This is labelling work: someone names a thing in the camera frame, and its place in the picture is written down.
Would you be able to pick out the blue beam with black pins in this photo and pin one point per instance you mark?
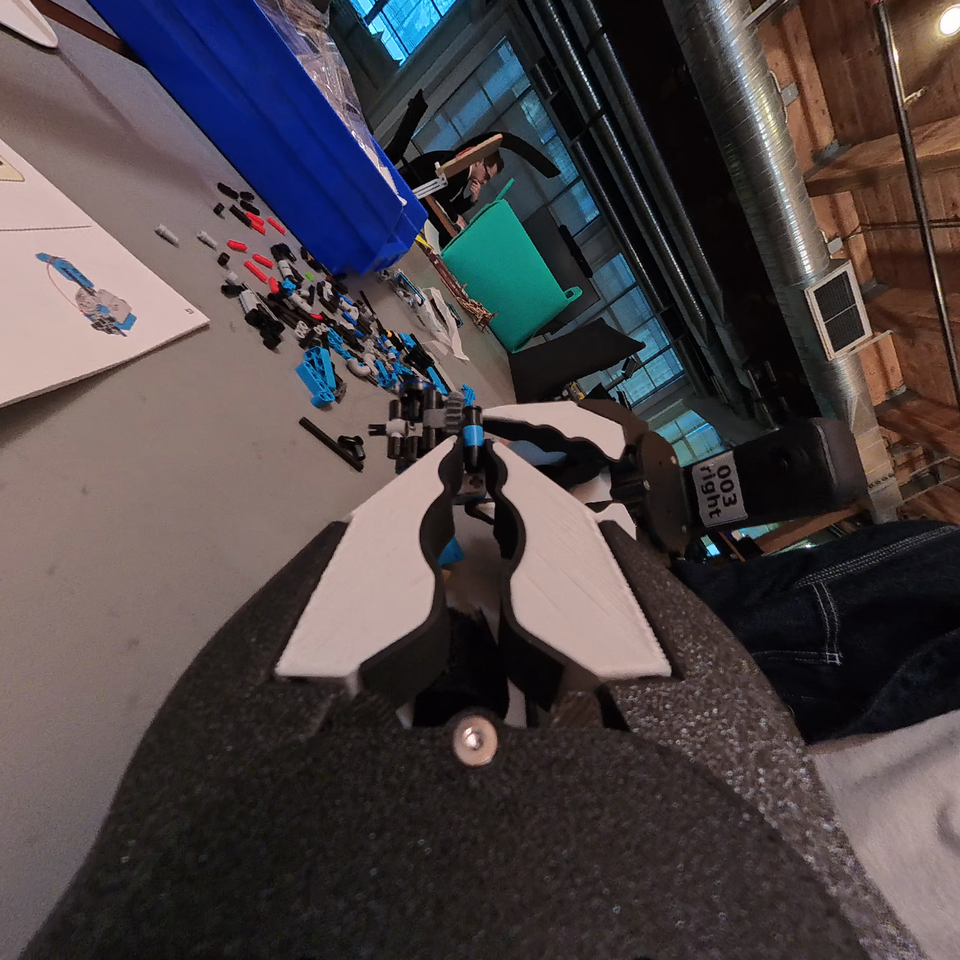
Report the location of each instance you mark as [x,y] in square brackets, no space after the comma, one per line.
[473,450]

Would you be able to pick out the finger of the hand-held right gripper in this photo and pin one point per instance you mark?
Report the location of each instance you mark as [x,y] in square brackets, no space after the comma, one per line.
[578,428]
[612,513]

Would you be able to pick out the teal plastic bin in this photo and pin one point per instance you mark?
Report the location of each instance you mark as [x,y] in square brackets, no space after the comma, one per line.
[503,278]

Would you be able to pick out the black tilted board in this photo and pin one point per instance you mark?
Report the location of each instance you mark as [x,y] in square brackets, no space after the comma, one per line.
[578,357]

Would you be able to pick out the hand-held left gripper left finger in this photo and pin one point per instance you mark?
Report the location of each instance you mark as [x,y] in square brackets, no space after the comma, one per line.
[360,600]

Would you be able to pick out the white ceiling vent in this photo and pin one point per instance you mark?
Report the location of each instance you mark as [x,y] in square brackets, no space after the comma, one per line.
[837,312]

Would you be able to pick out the clear plastic parts bag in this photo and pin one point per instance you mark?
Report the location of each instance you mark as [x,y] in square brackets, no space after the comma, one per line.
[323,60]

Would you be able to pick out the silver ventilation duct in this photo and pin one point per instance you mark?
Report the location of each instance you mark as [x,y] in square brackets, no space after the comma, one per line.
[758,180]

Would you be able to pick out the large window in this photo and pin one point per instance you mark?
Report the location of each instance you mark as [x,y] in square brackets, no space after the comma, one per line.
[630,315]

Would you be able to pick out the black grey gear assembly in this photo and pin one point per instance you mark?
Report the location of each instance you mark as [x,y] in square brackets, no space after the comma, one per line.
[413,420]

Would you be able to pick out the grey desk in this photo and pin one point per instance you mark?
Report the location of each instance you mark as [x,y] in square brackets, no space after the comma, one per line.
[135,495]

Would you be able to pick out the blue yellow brick assembly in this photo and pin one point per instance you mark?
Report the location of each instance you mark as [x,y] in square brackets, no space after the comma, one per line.
[450,552]

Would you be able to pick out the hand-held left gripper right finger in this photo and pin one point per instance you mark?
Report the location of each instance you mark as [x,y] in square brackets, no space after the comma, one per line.
[585,593]

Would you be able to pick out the open instruction booklet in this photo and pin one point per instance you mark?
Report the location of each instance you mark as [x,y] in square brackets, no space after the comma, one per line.
[75,300]

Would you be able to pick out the crumpled clear plastic bag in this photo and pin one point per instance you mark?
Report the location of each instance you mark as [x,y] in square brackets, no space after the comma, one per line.
[444,323]

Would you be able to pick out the black axle rod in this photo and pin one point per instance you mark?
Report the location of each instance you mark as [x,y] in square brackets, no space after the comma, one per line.
[330,446]

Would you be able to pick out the person's light trousers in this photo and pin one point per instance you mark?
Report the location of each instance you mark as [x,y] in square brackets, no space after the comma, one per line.
[900,840]

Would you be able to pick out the blue storage bin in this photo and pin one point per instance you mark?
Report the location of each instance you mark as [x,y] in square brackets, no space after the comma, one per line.
[255,120]

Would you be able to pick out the pile of loose small bricks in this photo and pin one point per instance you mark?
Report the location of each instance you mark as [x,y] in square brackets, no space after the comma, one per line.
[315,315]

